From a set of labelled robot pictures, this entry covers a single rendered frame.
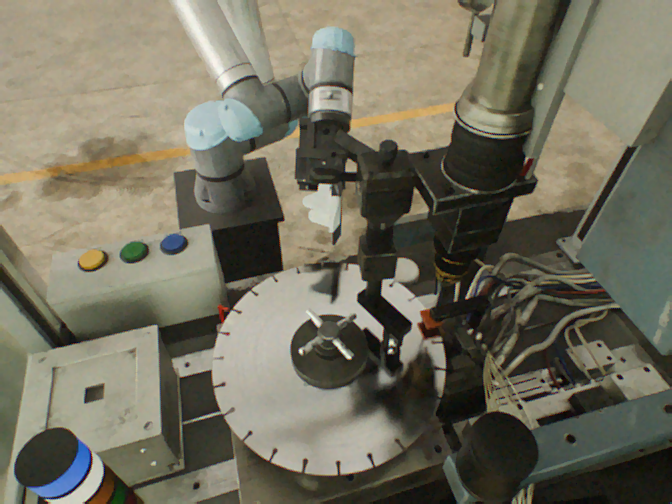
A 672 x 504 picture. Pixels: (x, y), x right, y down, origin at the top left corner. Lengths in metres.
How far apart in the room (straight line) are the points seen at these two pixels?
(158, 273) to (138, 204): 1.58
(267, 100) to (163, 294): 0.40
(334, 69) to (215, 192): 0.48
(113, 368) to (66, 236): 1.67
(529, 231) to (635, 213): 0.78
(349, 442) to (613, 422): 0.29
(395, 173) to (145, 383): 0.49
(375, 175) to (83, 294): 0.60
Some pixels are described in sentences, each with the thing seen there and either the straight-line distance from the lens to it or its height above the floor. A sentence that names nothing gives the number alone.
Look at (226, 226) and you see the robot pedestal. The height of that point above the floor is 0.75.
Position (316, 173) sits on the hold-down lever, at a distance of 0.53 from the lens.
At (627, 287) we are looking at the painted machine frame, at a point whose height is 1.24.
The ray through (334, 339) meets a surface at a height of 1.00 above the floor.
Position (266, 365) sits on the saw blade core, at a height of 0.95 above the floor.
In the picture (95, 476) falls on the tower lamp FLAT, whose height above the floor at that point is 1.11.
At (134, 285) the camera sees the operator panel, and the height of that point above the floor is 0.89.
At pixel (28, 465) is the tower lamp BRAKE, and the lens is 0.48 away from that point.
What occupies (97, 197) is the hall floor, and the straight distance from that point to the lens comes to 2.59.
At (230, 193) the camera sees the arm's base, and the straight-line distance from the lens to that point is 1.17.
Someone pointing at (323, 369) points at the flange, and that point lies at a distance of 0.67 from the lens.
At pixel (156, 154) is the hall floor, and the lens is 2.75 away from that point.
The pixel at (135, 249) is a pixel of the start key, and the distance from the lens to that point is 0.94.
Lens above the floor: 1.56
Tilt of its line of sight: 47 degrees down
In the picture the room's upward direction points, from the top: straight up
